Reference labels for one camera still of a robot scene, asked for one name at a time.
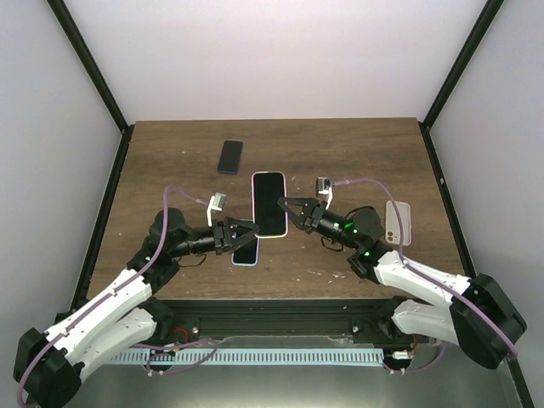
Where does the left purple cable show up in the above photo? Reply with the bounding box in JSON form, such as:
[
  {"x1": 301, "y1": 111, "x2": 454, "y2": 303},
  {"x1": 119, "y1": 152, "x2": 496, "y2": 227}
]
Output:
[{"x1": 16, "y1": 184, "x2": 213, "y2": 407}]

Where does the purple cable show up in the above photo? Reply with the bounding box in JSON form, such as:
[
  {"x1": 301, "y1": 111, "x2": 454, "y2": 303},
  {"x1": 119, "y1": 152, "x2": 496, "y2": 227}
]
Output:
[
  {"x1": 16, "y1": 184, "x2": 213, "y2": 407},
  {"x1": 331, "y1": 178, "x2": 519, "y2": 362}
]

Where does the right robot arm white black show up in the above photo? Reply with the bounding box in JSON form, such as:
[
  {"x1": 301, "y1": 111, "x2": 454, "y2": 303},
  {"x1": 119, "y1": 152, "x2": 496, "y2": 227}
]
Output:
[{"x1": 278, "y1": 197, "x2": 527, "y2": 369}]

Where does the beige phone case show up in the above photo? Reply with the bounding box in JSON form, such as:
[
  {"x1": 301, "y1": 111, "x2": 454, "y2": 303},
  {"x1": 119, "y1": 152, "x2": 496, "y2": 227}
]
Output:
[
  {"x1": 251, "y1": 170, "x2": 289, "y2": 238},
  {"x1": 385, "y1": 201, "x2": 411, "y2": 247}
]

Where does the light blue phone case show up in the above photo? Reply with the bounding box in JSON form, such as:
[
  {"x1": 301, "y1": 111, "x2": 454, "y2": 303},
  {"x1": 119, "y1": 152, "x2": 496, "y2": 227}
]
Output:
[{"x1": 230, "y1": 237, "x2": 260, "y2": 268}]

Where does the black aluminium frame rail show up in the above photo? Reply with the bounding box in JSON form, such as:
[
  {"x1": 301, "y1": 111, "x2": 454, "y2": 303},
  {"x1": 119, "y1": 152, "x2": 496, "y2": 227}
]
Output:
[{"x1": 25, "y1": 118, "x2": 535, "y2": 408}]

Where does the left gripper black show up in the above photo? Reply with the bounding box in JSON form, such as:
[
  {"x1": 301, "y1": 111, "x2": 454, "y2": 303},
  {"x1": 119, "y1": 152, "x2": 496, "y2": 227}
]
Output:
[{"x1": 172, "y1": 217, "x2": 260, "y2": 258}]

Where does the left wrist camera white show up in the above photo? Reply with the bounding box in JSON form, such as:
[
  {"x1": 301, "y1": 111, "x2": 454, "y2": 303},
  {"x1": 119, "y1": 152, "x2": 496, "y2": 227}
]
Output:
[{"x1": 207, "y1": 192, "x2": 226, "y2": 227}]

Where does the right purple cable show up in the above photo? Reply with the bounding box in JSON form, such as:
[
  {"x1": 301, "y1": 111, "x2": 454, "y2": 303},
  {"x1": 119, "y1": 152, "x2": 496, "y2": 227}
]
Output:
[{"x1": 331, "y1": 178, "x2": 519, "y2": 362}]

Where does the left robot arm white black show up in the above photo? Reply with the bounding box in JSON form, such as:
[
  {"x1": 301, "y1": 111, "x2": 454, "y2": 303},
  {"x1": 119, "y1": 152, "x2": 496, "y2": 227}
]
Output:
[{"x1": 13, "y1": 207, "x2": 259, "y2": 407}]

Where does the slotted cable duct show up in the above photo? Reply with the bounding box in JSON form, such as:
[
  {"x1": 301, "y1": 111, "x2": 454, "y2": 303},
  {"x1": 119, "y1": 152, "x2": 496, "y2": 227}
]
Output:
[{"x1": 110, "y1": 348, "x2": 384, "y2": 367}]

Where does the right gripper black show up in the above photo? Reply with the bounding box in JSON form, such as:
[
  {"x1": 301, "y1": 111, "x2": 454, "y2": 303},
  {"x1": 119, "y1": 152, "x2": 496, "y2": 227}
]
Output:
[{"x1": 278, "y1": 198, "x2": 360, "y2": 252}]

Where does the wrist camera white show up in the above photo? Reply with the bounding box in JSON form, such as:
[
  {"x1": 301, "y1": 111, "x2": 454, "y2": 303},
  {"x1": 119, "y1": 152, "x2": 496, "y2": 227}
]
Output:
[
  {"x1": 315, "y1": 177, "x2": 334, "y2": 209},
  {"x1": 207, "y1": 192, "x2": 226, "y2": 227}
]

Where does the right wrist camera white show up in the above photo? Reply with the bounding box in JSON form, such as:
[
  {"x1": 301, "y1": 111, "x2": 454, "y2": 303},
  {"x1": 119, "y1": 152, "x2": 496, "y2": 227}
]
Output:
[{"x1": 315, "y1": 177, "x2": 334, "y2": 209}]

